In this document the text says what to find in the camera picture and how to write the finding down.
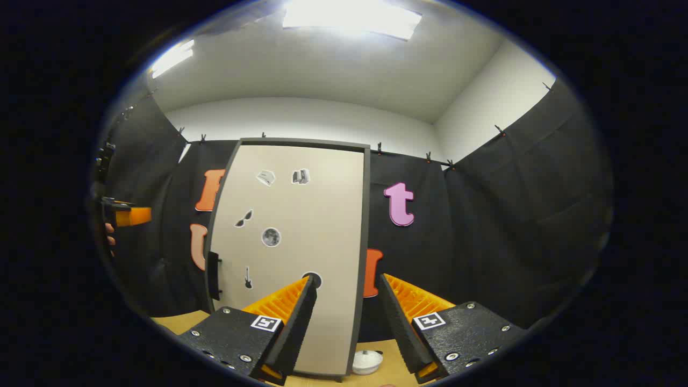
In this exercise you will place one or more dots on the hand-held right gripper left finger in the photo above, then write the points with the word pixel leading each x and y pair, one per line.
pixel 298 328

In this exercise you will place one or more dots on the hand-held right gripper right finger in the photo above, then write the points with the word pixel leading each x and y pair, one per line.
pixel 400 328

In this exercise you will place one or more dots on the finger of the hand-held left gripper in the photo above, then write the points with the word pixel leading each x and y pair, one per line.
pixel 134 216

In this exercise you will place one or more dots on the grey cabinet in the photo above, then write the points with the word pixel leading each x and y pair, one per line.
pixel 367 226

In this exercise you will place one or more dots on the beige cabinet door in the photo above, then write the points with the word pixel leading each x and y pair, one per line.
pixel 322 215

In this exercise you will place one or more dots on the narrow ceiling light panel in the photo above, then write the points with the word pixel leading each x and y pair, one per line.
pixel 172 58

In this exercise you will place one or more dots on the large ceiling light panel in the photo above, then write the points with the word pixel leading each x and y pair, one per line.
pixel 349 16

